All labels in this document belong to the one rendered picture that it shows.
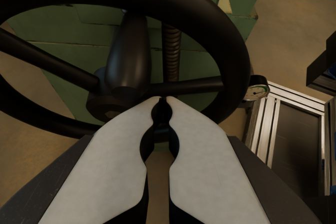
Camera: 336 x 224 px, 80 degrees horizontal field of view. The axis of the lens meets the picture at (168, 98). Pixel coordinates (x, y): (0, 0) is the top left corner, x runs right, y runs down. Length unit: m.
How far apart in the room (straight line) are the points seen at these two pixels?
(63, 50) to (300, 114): 1.02
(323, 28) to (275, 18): 0.39
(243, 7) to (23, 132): 1.13
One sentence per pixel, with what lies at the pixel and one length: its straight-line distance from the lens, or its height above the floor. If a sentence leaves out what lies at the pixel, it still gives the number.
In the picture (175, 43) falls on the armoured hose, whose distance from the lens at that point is 0.25.
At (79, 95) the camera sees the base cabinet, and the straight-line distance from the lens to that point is 0.61.
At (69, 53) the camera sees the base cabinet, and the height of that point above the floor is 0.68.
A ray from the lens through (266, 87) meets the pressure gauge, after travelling 0.46.
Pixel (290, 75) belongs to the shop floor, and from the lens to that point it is 1.60.
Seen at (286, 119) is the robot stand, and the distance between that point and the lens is 1.09.
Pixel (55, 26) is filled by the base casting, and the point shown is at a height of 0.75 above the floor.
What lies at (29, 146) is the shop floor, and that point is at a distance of 1.21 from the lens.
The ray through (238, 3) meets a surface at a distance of 0.38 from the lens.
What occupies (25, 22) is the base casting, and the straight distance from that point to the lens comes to 0.45.
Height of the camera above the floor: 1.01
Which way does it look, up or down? 58 degrees down
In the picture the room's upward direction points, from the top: 9 degrees clockwise
